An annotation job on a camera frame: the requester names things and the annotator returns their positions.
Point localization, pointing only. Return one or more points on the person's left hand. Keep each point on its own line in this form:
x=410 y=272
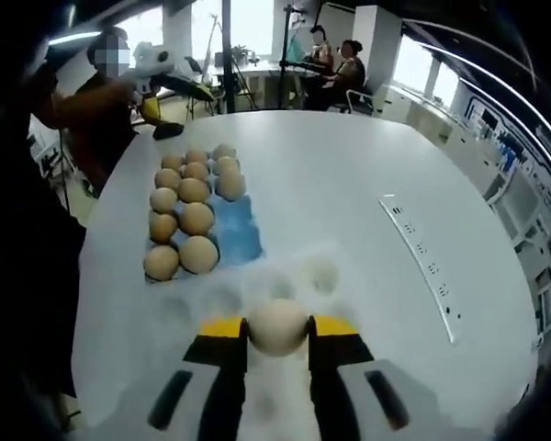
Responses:
x=131 y=88

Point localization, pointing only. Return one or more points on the small black object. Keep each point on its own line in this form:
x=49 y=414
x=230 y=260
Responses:
x=167 y=132

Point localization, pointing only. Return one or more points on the blue egg tray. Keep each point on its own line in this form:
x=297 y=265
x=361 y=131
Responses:
x=239 y=229

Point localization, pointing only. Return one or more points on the white cabinet row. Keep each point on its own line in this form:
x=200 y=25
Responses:
x=422 y=119

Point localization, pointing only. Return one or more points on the white office chair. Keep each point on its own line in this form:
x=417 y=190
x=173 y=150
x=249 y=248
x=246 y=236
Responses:
x=360 y=98

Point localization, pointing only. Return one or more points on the person's head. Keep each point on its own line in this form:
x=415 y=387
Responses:
x=110 y=32

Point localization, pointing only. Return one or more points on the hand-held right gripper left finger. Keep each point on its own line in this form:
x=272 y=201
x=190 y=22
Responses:
x=225 y=353

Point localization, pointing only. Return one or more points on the blue trimmed display wall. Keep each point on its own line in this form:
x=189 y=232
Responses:
x=500 y=142

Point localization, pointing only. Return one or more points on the white power socket strip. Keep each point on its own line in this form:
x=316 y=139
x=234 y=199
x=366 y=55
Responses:
x=419 y=248

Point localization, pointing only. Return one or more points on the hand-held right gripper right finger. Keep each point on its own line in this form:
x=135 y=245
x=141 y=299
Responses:
x=333 y=353

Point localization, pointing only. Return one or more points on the white square pillar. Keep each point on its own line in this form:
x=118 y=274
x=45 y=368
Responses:
x=378 y=46

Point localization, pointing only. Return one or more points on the white table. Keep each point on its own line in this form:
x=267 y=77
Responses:
x=326 y=174

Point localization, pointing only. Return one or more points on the white background desk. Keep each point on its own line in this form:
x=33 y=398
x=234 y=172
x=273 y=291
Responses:
x=257 y=75

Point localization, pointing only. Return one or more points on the white foam egg tray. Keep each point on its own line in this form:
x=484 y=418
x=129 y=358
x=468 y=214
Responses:
x=257 y=285

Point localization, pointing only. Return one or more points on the person's dark clothed torso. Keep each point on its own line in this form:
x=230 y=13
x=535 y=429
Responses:
x=27 y=275

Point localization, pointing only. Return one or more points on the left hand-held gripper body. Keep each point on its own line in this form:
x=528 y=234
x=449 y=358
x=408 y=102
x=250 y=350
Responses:
x=154 y=59

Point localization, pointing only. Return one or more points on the cluster of brown eggs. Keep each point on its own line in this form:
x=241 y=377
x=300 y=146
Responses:
x=197 y=219

